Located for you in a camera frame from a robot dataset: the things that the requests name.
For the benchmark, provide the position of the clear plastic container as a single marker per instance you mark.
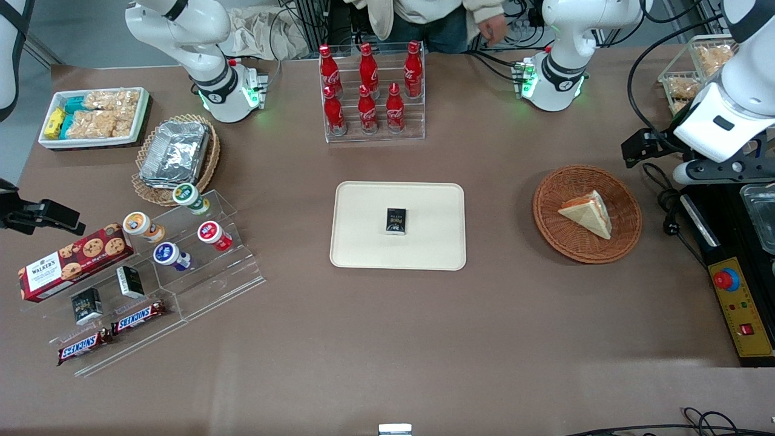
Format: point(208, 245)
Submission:
point(760, 218)

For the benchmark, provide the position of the black metal frame post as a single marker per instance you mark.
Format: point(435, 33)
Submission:
point(315, 18)

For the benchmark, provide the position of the beige cloth bag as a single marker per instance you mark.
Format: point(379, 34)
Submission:
point(254, 33)

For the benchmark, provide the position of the small white box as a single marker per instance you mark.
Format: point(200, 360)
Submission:
point(395, 430)

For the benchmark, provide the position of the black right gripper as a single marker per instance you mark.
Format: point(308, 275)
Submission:
point(13, 213)

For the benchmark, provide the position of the blue lid yogurt cup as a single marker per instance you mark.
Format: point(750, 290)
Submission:
point(166, 253)

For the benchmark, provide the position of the person's left hand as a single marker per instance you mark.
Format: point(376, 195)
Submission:
point(493, 30)

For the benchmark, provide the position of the triangle sandwich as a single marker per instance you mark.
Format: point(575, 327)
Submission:
point(590, 215)

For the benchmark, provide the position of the clear acrylic step display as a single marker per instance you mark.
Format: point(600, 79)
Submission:
point(218, 272)

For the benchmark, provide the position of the clear acrylic bottle rack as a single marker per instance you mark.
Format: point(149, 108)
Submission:
point(375, 138)

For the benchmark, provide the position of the orange lid yogurt cup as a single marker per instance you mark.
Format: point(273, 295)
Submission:
point(138, 224)

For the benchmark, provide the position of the brown wicker basket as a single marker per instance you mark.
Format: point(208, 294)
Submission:
point(563, 242)

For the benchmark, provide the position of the red Walkers cookie box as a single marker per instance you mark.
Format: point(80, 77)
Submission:
point(72, 263)

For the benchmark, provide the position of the yellow snack pack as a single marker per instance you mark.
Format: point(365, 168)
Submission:
point(54, 122)

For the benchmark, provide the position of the person's left forearm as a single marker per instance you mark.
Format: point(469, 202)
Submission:
point(484, 9)

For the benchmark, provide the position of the bagged rice cracker pack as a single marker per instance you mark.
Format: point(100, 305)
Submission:
point(125, 123)
point(680, 106)
point(683, 88)
point(714, 59)
point(91, 124)
point(112, 100)

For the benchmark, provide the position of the person in beige jacket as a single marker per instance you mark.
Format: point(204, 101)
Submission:
point(424, 12)

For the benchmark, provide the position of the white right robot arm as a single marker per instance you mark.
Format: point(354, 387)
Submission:
point(200, 36)

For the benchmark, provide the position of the teal snack pack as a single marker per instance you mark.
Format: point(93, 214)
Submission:
point(75, 105)
point(66, 126)

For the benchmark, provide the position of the Snickers chocolate bar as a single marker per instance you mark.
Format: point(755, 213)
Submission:
point(138, 317)
point(83, 347)

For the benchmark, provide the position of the green lid yogurt cup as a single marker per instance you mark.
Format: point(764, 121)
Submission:
point(186, 195)

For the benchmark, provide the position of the red cola bottle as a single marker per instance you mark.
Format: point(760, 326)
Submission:
point(369, 69)
point(334, 115)
point(330, 72)
point(413, 72)
point(367, 114)
point(395, 112)

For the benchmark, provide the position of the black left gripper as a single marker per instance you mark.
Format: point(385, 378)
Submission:
point(659, 145)

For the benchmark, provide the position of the white rectangular snack tray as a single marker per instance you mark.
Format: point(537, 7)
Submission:
point(97, 142)

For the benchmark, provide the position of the aluminium foil container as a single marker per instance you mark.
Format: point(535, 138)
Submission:
point(175, 154)

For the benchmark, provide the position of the light wicker basket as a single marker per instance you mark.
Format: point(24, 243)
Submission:
point(151, 195)

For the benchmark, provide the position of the beige plastic serving tray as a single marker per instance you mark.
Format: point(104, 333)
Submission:
point(363, 242)

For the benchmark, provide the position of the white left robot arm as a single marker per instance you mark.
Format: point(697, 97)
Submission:
point(566, 48)

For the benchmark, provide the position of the red lid yogurt cup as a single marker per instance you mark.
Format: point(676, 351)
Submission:
point(210, 232)

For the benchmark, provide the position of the yellow control panel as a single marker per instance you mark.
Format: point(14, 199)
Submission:
point(748, 303)

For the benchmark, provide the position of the red emergency stop button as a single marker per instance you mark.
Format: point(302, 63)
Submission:
point(726, 279)

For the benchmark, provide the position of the black machine housing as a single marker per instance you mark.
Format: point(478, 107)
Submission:
point(726, 242)

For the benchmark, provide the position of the small black box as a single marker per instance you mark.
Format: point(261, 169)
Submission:
point(86, 306)
point(396, 221)
point(131, 281)

